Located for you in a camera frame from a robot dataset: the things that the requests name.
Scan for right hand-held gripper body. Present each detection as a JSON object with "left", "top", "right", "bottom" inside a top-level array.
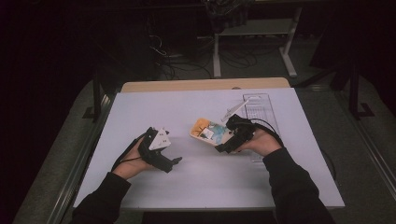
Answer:
[{"left": 220, "top": 99, "right": 260, "bottom": 150}]

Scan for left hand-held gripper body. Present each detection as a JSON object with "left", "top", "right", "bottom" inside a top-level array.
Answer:
[{"left": 137, "top": 126, "right": 175, "bottom": 174}]

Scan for person's right hand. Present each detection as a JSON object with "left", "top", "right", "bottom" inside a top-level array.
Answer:
[{"left": 237, "top": 128, "right": 283, "bottom": 158}]

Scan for person's left hand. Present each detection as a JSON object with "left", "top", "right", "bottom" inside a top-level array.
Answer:
[{"left": 120, "top": 141, "right": 156, "bottom": 181}]

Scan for clear plastic package box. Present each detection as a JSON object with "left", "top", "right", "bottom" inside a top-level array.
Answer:
[{"left": 241, "top": 92, "right": 282, "bottom": 163}]

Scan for wooden table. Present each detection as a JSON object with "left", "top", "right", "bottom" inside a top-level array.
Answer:
[{"left": 120, "top": 77, "right": 291, "bottom": 93}]

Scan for black metal stand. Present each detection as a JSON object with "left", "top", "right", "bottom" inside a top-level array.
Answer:
[
  {"left": 347, "top": 57, "right": 376, "bottom": 121},
  {"left": 81, "top": 70, "right": 109, "bottom": 123}
]

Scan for white metal stand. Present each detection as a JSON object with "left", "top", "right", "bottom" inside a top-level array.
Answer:
[{"left": 212, "top": 6, "right": 304, "bottom": 79}]

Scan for dark bundle on stand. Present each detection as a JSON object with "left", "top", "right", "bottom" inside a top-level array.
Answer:
[{"left": 204, "top": 0, "right": 254, "bottom": 34}]

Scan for right hand-held gripper cable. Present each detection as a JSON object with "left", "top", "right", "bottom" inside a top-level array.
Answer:
[{"left": 248, "top": 118, "right": 285, "bottom": 147}]

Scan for hand-held gripper cable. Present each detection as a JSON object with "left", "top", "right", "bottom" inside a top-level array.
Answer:
[
  {"left": 110, "top": 133, "right": 148, "bottom": 173},
  {"left": 248, "top": 118, "right": 285, "bottom": 147}
]

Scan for left hand-held gripper cable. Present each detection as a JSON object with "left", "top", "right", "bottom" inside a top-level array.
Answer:
[{"left": 110, "top": 133, "right": 148, "bottom": 173}]

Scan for black floor cables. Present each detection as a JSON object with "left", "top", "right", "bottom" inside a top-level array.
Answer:
[{"left": 148, "top": 33, "right": 260, "bottom": 81}]

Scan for aluminium frame rail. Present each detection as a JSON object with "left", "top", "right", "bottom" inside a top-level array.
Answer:
[
  {"left": 46, "top": 92, "right": 117, "bottom": 224},
  {"left": 334, "top": 91, "right": 396, "bottom": 202}
]

